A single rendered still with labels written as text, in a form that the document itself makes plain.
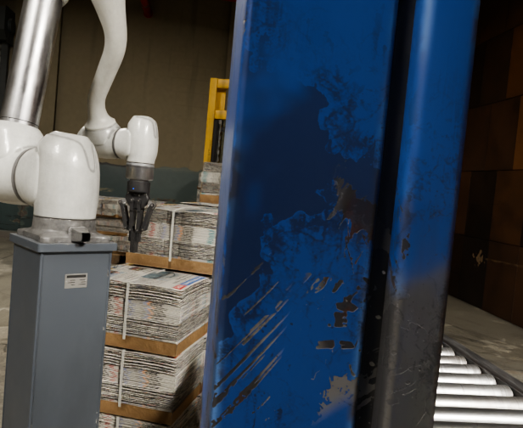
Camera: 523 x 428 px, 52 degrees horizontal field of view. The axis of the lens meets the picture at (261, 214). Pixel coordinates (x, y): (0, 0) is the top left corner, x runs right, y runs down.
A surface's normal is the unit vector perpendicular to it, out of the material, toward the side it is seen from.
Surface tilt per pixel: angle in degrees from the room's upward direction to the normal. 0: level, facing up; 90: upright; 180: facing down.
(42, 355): 90
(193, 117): 90
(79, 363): 90
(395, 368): 90
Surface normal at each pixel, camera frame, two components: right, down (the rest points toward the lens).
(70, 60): 0.12, 0.07
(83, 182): 0.77, 0.04
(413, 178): -0.27, 0.03
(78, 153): 0.62, -0.24
